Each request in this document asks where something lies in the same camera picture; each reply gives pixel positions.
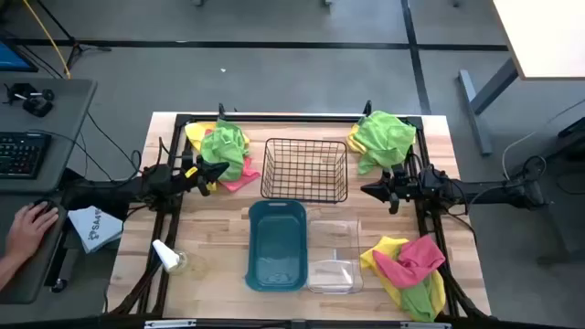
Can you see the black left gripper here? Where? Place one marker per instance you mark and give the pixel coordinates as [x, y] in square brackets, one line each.
[192, 176]

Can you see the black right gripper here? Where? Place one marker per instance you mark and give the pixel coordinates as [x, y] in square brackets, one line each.
[404, 183]

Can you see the green microfiber towel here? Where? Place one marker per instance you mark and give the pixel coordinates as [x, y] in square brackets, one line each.
[224, 146]
[418, 299]
[384, 137]

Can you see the pink microfiber towel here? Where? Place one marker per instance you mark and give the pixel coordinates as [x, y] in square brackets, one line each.
[411, 262]
[242, 178]

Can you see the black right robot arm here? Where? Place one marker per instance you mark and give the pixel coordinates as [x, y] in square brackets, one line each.
[484, 189]

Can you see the person's forearm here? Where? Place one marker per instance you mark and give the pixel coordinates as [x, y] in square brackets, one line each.
[8, 272]

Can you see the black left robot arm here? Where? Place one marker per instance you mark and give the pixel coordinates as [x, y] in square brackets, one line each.
[114, 192]

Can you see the left pile of cloths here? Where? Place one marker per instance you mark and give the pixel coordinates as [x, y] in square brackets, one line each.
[194, 132]

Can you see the clear spray bottle white nozzle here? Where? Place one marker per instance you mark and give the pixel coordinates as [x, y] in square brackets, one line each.
[169, 258]

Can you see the teal plastic bin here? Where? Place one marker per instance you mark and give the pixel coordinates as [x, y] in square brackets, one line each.
[276, 247]

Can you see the clear plastic bin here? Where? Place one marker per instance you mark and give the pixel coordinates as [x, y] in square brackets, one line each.
[336, 279]

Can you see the grey desk leg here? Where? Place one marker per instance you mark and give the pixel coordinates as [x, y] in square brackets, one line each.
[477, 114]

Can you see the grey printed cloth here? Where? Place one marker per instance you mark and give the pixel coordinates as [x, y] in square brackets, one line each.
[98, 228]

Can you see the grey desk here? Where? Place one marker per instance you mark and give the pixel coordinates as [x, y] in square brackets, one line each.
[64, 119]

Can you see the black computer mouse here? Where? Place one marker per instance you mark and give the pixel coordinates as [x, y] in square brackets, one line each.
[48, 205]

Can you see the black keyboard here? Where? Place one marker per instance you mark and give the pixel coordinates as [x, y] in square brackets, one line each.
[23, 155]

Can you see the black tripod stand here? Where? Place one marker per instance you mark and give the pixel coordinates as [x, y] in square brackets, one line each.
[73, 43]

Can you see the person's hand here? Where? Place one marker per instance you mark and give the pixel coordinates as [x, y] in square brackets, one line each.
[29, 230]

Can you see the black clamp device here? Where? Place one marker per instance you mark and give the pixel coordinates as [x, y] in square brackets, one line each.
[34, 102]

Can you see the black mouse tray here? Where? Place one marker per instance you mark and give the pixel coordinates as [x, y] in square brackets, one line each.
[32, 279]

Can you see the light-coloured desk top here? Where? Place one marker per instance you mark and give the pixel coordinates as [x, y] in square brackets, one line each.
[544, 36]

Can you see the computer monitor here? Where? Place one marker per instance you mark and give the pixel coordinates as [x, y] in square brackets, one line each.
[13, 59]

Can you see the black frame bracket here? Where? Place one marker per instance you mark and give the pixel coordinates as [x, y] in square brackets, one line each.
[367, 108]
[222, 109]

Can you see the silver metal bracket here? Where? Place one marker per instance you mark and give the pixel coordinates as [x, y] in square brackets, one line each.
[170, 324]
[425, 325]

